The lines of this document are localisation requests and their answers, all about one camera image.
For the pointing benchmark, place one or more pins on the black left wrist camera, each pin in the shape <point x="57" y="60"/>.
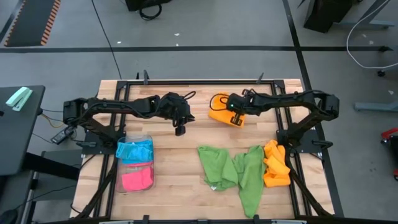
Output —
<point x="180" y="130"/>

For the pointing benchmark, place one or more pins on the grey desk foot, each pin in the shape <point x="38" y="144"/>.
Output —
<point x="376" y="106"/>

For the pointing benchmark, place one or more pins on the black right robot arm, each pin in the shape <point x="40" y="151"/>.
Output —
<point x="289" y="99"/>

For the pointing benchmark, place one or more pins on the black cabinet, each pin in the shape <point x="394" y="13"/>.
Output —
<point x="326" y="14"/>

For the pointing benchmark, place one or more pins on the mint green stapler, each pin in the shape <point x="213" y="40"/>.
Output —
<point x="18" y="99"/>

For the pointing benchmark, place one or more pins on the black box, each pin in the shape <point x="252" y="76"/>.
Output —
<point x="136" y="3"/>

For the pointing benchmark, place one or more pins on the black frame clamp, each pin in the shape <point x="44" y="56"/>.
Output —
<point x="145" y="77"/>
<point x="260" y="79"/>

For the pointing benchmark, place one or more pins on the orange microfiber towel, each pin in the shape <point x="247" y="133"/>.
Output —
<point x="217" y="116"/>
<point x="276" y="168"/>

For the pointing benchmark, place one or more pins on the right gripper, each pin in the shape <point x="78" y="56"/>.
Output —
<point x="239" y="104"/>

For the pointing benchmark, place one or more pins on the green microfiber towel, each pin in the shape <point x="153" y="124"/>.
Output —
<point x="216" y="168"/>
<point x="252" y="186"/>

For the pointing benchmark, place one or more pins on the black table crossbeam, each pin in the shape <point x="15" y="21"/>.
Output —
<point x="49" y="165"/>

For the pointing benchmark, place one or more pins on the black caster wheel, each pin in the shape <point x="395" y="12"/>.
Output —
<point x="381" y="73"/>

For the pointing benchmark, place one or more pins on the black orange-edged floor mat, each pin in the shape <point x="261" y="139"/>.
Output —
<point x="31" y="21"/>

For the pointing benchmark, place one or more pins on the red cart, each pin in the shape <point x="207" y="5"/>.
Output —
<point x="390" y="133"/>

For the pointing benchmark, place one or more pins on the clear plastic bin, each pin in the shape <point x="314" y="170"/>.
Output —
<point x="118" y="186"/>

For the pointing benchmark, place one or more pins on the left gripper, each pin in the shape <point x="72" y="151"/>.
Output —
<point x="174" y="107"/>

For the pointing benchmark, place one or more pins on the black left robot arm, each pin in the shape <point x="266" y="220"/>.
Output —
<point x="124" y="105"/>

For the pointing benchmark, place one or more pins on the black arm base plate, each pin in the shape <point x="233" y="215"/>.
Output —
<point x="311" y="140"/>
<point x="93" y="151"/>

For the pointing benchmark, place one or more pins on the grey desk frame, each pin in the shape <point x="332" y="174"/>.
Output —
<point x="367" y="24"/>

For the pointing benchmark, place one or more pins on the blue microfiber towel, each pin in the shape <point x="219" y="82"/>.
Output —
<point x="136" y="152"/>
<point x="124" y="143"/>

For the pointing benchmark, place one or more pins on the black power adapter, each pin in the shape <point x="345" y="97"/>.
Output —
<point x="59" y="138"/>

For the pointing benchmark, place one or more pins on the black side table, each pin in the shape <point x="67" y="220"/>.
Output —
<point x="18" y="140"/>

